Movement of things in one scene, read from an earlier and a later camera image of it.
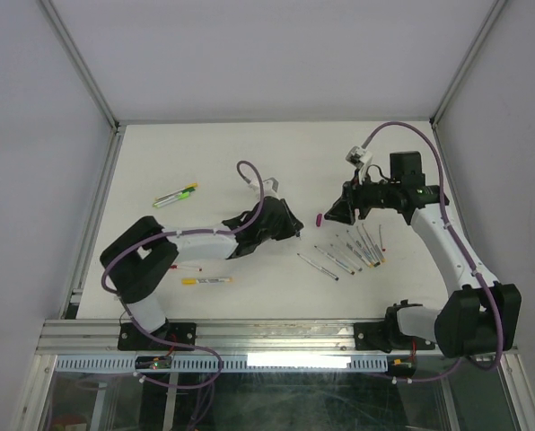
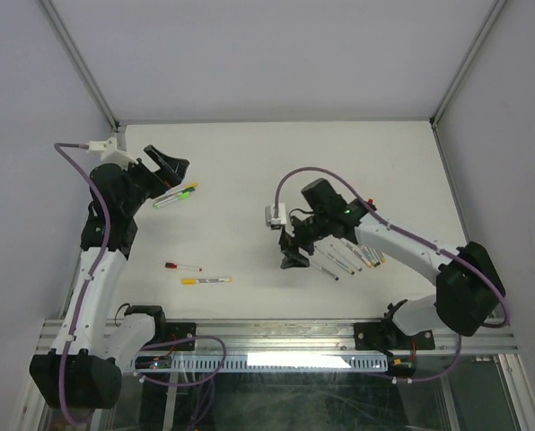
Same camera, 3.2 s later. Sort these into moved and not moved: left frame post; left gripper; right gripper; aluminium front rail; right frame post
Moved: right gripper; left gripper
Not moved: right frame post; aluminium front rail; left frame post
